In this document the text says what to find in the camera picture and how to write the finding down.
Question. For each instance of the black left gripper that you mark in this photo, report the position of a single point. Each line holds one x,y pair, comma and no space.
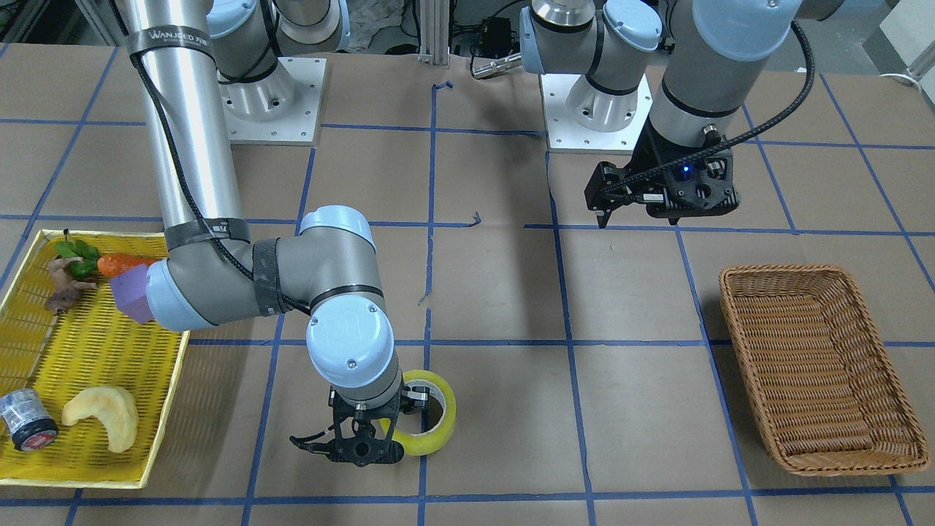
646,158

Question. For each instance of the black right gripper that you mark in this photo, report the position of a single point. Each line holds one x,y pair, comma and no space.
417,399

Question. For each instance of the yellow tape roll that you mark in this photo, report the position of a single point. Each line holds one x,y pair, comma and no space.
442,415

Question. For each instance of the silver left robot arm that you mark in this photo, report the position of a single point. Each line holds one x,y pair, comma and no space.
720,49

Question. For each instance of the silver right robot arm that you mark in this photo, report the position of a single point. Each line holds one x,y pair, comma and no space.
200,63

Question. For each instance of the pale yellow croissant toy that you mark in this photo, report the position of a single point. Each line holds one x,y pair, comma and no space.
113,406

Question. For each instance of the brown wicker basket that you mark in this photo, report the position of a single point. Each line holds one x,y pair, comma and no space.
821,385

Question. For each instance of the purple block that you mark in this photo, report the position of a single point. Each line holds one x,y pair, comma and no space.
129,294

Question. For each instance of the yellow plastic tray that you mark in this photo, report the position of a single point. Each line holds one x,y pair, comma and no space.
93,344

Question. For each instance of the toy carrot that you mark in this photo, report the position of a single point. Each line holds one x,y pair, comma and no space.
115,264

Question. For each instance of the small black-lidded jar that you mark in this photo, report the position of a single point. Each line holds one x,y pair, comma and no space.
30,426

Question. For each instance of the brown toy figure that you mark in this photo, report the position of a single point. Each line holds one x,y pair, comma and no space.
68,290

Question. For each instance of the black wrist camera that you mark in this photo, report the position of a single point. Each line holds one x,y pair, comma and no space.
606,189

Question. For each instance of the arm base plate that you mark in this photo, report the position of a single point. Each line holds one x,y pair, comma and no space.
581,119
281,109

